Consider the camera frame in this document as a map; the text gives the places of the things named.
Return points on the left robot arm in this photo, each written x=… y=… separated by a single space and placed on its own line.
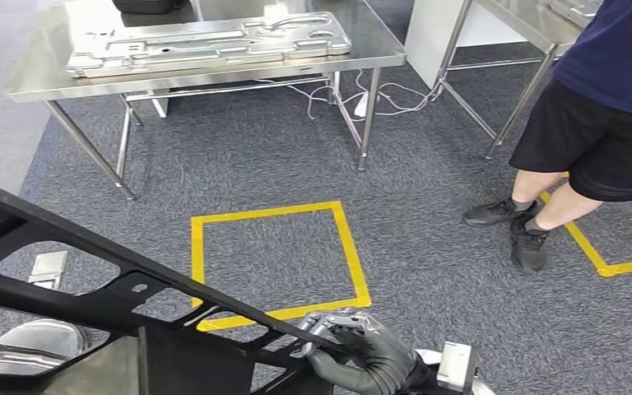
x=43 y=338

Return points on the white panel board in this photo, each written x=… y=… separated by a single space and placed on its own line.
x=430 y=38

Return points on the person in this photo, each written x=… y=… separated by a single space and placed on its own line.
x=610 y=49

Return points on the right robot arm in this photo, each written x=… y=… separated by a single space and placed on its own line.
x=427 y=379

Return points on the stainless steel table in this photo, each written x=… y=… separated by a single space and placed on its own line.
x=528 y=19

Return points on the large black plastic frame part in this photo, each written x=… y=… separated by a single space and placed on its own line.
x=196 y=360

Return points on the metal floor socket cover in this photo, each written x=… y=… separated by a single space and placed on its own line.
x=49 y=264

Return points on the large stamped metal panel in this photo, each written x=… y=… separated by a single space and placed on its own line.
x=212 y=46

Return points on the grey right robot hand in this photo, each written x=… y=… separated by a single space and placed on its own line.
x=381 y=354

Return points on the black bag with yellow label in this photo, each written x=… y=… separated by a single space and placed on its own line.
x=147 y=5

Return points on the yellow floor tape square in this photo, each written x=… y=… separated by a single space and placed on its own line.
x=351 y=256

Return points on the stainless steel workbench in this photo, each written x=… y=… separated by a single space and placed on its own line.
x=38 y=65

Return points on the white power strip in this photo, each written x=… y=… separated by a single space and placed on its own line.
x=361 y=106

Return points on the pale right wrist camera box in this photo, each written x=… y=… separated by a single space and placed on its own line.
x=455 y=365

